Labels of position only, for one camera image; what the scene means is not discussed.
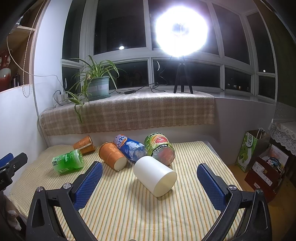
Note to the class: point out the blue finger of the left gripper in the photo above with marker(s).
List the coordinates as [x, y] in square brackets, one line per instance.
[6, 159]

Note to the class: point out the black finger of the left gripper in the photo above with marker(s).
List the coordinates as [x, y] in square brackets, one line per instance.
[16, 163]

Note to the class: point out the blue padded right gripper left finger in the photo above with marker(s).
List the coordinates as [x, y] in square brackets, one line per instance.
[43, 222]

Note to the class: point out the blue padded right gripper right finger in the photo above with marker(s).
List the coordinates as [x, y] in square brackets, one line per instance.
[255, 223]

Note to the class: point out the green plastic cup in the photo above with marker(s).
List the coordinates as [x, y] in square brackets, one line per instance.
[68, 162]

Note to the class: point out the orange paper cup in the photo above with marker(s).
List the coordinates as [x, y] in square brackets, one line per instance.
[112, 156]

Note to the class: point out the white paper cup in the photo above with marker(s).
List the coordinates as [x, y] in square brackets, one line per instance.
[154, 175]

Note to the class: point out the green red noodle cup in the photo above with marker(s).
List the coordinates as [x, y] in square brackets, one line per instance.
[158, 146]

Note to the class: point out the red cardboard box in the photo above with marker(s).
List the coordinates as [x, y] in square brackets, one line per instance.
[267, 172]

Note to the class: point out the green white shopping bag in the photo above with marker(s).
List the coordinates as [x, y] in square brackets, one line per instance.
[254, 143]

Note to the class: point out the red white ornament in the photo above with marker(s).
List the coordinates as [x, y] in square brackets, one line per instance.
[5, 72]

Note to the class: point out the white lace cloth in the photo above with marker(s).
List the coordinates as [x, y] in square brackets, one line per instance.
[283, 131]

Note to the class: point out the striped yellow table cloth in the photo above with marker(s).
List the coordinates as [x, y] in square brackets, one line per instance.
[121, 208]

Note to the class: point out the potted spider plant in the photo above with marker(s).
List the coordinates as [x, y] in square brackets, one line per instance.
[92, 83]

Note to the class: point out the checkered brown sill cloth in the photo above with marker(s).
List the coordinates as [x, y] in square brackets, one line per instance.
[136, 111]

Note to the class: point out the black light tripod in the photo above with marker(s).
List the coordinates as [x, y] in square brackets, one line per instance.
[181, 77]

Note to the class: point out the bright ring light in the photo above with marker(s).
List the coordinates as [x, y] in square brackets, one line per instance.
[181, 31]

